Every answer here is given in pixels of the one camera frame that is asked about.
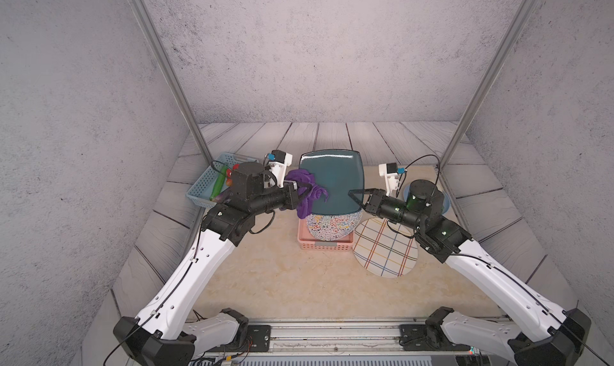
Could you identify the purple eggplant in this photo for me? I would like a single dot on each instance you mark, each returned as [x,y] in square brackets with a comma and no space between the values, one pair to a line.
[223,196]

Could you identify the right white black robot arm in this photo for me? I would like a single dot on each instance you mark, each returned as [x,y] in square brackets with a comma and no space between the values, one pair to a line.
[540,331]

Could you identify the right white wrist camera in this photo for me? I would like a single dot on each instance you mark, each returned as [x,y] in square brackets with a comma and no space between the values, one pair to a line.
[390,173]

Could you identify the dark teal square plate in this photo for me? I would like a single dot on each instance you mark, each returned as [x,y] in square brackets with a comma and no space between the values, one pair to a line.
[337,172]

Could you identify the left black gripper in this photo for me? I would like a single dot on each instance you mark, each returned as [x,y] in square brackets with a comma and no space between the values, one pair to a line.
[291,196]

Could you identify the plaid striped white plate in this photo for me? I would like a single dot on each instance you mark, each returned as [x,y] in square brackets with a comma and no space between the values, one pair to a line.
[388,251]

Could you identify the red cherry tomatoes bunch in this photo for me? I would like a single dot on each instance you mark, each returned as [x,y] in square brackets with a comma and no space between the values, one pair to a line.
[229,172]

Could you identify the right metal frame post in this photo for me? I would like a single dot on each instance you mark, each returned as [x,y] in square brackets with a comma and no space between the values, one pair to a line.
[505,46]

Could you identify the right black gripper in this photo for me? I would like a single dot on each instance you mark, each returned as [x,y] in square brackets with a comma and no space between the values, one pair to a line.
[374,206]

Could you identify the green cucumber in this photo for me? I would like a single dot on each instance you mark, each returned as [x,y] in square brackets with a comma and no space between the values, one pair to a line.
[219,183]

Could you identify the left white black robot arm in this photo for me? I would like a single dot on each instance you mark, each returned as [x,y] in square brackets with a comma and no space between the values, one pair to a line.
[201,270]

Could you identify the purple cloth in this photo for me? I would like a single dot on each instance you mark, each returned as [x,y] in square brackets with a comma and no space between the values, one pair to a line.
[318,192]

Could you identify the light blue perforated basket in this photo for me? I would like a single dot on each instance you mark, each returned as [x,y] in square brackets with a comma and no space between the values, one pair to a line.
[200,192]

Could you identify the colourful speckled round plate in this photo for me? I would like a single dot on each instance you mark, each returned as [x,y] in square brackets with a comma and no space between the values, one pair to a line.
[332,227]

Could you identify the metal frame post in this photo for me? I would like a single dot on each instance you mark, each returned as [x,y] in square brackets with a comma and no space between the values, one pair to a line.
[505,46]
[155,44]

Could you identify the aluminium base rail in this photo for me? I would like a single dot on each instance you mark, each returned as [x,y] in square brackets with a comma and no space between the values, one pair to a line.
[336,339]

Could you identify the light blue round plate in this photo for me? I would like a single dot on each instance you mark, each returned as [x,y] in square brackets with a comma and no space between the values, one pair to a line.
[446,204]

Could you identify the left metal frame post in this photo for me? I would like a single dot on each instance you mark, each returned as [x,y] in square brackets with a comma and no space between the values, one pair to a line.
[155,44]

